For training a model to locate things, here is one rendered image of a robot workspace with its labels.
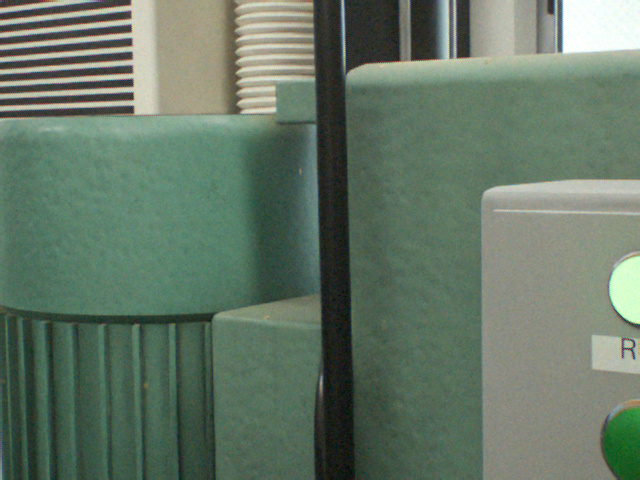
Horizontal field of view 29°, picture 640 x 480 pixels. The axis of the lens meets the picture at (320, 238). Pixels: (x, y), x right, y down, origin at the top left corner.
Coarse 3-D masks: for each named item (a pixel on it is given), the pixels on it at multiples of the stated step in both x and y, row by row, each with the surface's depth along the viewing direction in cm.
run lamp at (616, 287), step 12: (636, 252) 32; (624, 264) 31; (636, 264) 31; (612, 276) 32; (624, 276) 31; (636, 276) 31; (612, 288) 32; (624, 288) 31; (636, 288) 31; (612, 300) 32; (624, 300) 31; (636, 300) 31; (624, 312) 32; (636, 312) 31; (636, 324) 32
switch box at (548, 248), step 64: (512, 192) 34; (576, 192) 33; (512, 256) 34; (576, 256) 33; (512, 320) 34; (576, 320) 33; (512, 384) 34; (576, 384) 33; (512, 448) 34; (576, 448) 33
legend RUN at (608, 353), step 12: (600, 336) 33; (600, 348) 33; (612, 348) 32; (624, 348) 32; (636, 348) 32; (600, 360) 33; (612, 360) 32; (624, 360) 32; (636, 360) 32; (636, 372) 32
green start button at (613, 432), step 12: (624, 408) 32; (636, 408) 32; (612, 420) 32; (624, 420) 32; (636, 420) 32; (600, 432) 33; (612, 432) 32; (624, 432) 32; (636, 432) 32; (600, 444) 33; (612, 444) 32; (624, 444) 32; (636, 444) 32; (612, 456) 32; (624, 456) 32; (636, 456) 32; (612, 468) 32; (624, 468) 32; (636, 468) 32
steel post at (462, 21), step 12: (456, 0) 193; (468, 0) 196; (456, 12) 193; (468, 12) 196; (456, 24) 193; (468, 24) 196; (456, 36) 193; (468, 36) 196; (456, 48) 194; (468, 48) 196
